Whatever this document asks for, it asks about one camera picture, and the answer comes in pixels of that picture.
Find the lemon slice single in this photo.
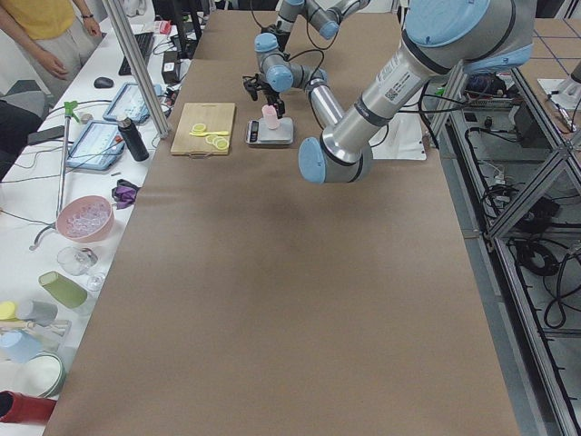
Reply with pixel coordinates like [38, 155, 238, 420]
[190, 123, 207, 135]

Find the green cup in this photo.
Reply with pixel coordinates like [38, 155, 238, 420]
[38, 271, 87, 309]

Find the green grabber stick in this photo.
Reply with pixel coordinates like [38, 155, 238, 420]
[29, 100, 79, 251]

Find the yellow cup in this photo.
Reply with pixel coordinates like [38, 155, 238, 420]
[0, 301, 17, 322]

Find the bamboo cutting board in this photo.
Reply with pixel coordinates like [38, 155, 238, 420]
[170, 103, 236, 157]

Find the computer mouse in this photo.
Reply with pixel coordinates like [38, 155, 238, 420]
[94, 76, 114, 89]

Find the black keyboard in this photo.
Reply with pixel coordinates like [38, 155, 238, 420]
[118, 31, 156, 77]

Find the light blue cup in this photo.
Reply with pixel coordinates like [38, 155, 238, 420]
[1, 330, 43, 363]

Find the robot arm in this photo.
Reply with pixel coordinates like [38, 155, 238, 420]
[298, 0, 537, 183]
[242, 1, 369, 118]

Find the aluminium frame post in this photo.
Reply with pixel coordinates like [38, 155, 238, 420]
[103, 0, 170, 139]

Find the lemon slice end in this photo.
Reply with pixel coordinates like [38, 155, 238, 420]
[214, 137, 230, 151]

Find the yellow plastic knife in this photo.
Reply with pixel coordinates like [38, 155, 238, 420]
[189, 131, 230, 137]

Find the silver kitchen scale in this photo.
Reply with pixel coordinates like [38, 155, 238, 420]
[246, 117, 294, 148]

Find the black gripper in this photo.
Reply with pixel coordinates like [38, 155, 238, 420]
[242, 73, 285, 119]

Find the pink bowl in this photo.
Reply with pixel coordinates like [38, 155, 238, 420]
[55, 195, 114, 243]

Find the teach pendant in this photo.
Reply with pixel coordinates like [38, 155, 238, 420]
[103, 82, 150, 124]
[66, 120, 124, 171]

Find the black water bottle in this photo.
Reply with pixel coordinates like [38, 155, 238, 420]
[116, 114, 149, 162]

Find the wine glass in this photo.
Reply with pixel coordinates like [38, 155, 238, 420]
[56, 247, 105, 292]

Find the lower teach pendant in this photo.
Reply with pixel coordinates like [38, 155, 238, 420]
[66, 120, 124, 171]

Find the pink plastic cup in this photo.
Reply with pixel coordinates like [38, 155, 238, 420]
[261, 104, 280, 130]

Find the red cylinder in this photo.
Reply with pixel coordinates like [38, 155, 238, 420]
[1, 391, 57, 425]

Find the upper teach pendant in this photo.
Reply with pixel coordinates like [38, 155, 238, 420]
[103, 82, 150, 124]

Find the person in yellow shirt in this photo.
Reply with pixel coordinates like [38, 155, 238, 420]
[1, 0, 103, 99]

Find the purple strap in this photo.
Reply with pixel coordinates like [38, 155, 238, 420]
[110, 178, 141, 211]

